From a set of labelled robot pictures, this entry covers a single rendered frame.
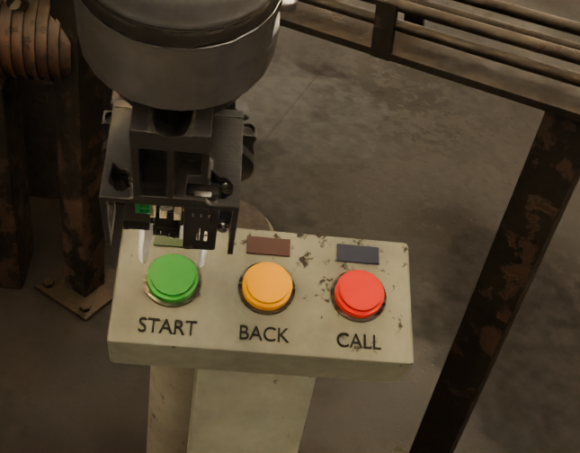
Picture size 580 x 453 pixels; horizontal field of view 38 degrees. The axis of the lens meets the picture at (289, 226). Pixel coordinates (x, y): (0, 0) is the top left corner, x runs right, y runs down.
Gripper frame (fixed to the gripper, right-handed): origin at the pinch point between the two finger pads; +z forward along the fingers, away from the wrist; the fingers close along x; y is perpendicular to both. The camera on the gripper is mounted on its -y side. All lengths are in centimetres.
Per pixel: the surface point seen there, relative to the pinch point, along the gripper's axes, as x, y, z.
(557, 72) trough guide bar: 32.4, -20.7, 4.8
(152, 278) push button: -1.8, 0.4, 9.2
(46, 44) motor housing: -21, -47, 39
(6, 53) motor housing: -26, -46, 40
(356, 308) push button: 14.3, 1.8, 9.4
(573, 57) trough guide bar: 33.0, -20.9, 2.9
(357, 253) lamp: 14.7, -3.6, 10.2
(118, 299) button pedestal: -4.3, 1.9, 10.3
